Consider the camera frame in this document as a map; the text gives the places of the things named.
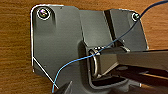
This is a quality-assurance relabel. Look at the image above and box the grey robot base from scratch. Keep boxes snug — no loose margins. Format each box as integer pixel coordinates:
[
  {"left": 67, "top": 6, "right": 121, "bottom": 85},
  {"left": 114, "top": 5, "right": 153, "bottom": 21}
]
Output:
[{"left": 30, "top": 4, "right": 149, "bottom": 94}]

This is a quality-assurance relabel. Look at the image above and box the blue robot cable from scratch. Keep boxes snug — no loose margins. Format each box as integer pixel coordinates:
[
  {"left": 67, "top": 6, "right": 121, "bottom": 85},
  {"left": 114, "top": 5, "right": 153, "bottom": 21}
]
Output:
[{"left": 51, "top": 1, "right": 168, "bottom": 94}]

